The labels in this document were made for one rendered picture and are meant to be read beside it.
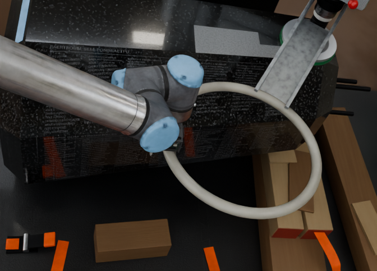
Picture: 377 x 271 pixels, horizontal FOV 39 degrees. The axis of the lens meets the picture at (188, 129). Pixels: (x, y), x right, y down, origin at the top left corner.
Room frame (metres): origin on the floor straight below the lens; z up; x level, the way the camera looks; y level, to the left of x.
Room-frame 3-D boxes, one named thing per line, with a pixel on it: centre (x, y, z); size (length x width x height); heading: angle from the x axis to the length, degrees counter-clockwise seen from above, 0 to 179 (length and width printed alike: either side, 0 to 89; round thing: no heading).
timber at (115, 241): (0.90, 0.07, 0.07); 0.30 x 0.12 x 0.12; 116
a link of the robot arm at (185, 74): (0.86, 0.05, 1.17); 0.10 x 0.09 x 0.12; 125
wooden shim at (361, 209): (1.33, -0.93, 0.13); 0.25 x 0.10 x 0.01; 32
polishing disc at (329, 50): (1.57, -0.31, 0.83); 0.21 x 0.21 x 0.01
